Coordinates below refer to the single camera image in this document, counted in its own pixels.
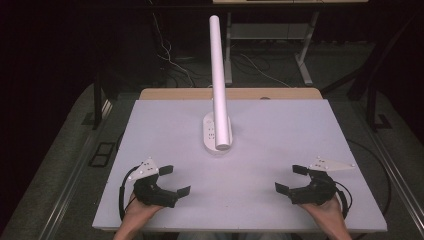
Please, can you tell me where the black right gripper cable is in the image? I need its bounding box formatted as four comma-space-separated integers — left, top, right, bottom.
333, 179, 354, 220

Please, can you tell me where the person's left hand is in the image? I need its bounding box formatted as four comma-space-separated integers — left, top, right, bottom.
124, 191, 164, 224

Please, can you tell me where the long thin black cable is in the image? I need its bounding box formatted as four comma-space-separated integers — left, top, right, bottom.
346, 139, 393, 216

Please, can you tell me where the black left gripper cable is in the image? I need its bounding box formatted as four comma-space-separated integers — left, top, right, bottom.
118, 164, 142, 222

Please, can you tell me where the person's right hand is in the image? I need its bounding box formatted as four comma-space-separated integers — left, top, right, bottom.
299, 196, 344, 231

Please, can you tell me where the black metal stand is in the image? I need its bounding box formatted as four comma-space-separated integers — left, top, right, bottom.
320, 9, 424, 133
81, 64, 118, 131

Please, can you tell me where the metal floor rail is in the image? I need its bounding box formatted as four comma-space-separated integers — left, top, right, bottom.
37, 99, 114, 240
351, 99, 424, 231

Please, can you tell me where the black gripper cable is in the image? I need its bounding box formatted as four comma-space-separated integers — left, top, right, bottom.
118, 164, 142, 222
333, 179, 354, 220

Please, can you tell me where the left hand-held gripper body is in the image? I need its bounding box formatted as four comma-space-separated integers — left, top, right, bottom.
127, 157, 179, 208

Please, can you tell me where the grey metal desk frame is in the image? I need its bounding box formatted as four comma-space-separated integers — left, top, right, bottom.
213, 0, 369, 87

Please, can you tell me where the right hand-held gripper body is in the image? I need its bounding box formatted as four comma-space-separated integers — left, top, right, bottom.
289, 156, 356, 206

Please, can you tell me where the black floor socket frame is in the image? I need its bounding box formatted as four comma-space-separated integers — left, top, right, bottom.
87, 141, 116, 168

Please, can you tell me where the white floor cable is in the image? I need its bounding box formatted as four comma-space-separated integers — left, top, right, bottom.
239, 53, 292, 89
151, 12, 197, 88

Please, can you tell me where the white desk lamp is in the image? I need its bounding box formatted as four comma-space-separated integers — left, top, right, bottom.
202, 14, 234, 155

